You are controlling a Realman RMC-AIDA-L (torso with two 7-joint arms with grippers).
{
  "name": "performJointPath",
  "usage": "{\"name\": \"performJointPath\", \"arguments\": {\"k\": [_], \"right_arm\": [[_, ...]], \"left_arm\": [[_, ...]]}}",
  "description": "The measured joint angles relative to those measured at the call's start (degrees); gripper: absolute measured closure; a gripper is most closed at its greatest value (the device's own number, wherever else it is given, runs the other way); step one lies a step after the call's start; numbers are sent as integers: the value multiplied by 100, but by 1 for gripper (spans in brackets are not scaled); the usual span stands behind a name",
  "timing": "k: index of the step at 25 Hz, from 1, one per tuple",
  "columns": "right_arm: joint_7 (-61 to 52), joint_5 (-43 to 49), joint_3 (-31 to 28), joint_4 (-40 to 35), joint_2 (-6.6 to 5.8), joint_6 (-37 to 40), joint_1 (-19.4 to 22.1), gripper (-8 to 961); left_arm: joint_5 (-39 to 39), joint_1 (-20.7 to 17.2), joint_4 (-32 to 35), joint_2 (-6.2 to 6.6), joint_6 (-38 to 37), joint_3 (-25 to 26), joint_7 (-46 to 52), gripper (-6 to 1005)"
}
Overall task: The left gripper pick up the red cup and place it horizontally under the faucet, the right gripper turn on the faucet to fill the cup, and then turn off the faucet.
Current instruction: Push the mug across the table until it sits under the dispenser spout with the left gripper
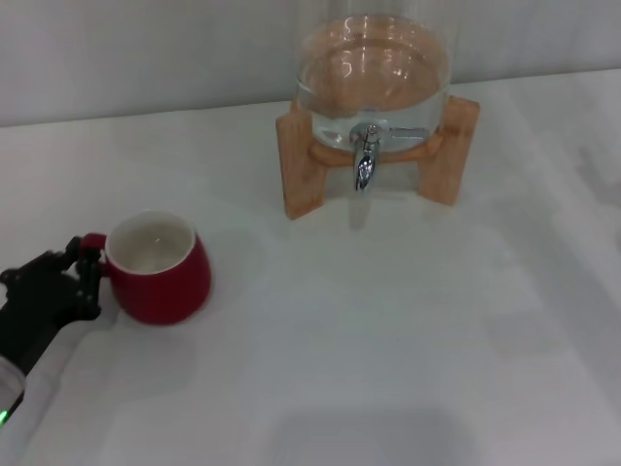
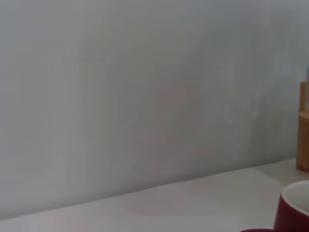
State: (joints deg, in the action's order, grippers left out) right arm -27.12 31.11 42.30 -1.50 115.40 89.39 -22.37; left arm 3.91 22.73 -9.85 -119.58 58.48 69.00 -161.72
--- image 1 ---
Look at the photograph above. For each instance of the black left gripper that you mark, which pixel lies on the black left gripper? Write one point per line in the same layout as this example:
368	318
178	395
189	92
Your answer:
34	315

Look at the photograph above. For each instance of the red ceramic cup white inside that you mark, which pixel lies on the red ceramic cup white inside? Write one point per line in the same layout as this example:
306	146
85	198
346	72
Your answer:
165	291

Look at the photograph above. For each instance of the chrome faucet with lever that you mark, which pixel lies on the chrome faucet with lever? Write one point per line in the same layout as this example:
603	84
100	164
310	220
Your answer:
365	165

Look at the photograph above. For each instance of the light wooden dispenser stand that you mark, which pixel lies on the light wooden dispenser stand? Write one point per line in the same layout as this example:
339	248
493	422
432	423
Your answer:
296	170

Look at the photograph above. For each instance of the clear glass water dispenser jar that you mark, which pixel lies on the clear glass water dispenser jar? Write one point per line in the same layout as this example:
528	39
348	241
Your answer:
378	58

